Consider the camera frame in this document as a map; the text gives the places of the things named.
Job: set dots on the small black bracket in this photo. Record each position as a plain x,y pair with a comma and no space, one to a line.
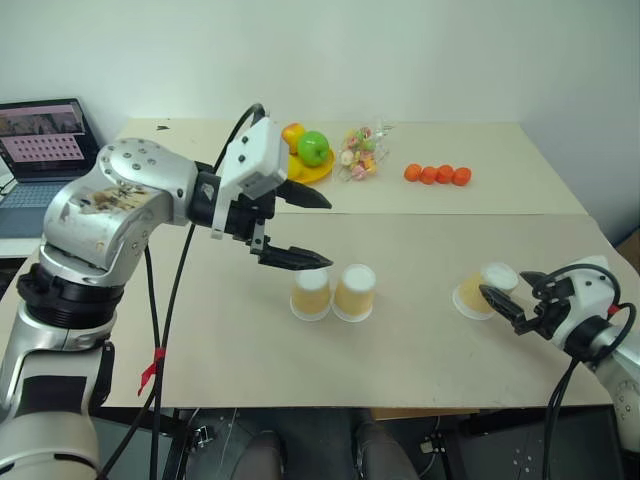
432,443
201,437

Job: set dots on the grey laptop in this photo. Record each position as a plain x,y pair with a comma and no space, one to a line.
40,145

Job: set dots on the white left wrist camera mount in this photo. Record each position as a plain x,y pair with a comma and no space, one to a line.
255,155

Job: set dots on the clear bag of candies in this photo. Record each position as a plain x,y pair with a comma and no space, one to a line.
361,150

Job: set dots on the red tape strip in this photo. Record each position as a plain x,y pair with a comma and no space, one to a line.
150,371

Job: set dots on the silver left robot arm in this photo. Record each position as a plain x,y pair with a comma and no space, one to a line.
100,220

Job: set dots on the black metal panel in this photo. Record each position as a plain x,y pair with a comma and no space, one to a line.
525,450

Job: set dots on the orange yellow fruit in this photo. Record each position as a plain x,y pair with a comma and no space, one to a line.
291,134

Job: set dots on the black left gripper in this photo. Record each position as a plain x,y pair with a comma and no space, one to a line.
250,212

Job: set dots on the green apple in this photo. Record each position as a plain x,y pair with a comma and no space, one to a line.
314,148

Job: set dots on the dark grey rounded shape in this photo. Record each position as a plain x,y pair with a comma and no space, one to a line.
382,452
265,457

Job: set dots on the yellow paper cup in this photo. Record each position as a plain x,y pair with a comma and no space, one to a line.
311,300
472,295
354,295

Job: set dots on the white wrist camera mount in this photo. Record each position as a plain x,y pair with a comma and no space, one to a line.
255,155
590,300

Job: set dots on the brown cardboard box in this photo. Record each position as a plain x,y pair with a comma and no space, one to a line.
630,252

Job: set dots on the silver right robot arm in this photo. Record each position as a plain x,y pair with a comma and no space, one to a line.
625,380

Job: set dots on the white side desk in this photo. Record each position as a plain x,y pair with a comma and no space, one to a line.
20,246

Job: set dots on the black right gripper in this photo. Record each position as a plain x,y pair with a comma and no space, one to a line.
552,310

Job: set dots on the yellow plate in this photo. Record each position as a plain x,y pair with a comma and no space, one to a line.
312,172

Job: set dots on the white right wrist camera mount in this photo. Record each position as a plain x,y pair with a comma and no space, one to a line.
590,300

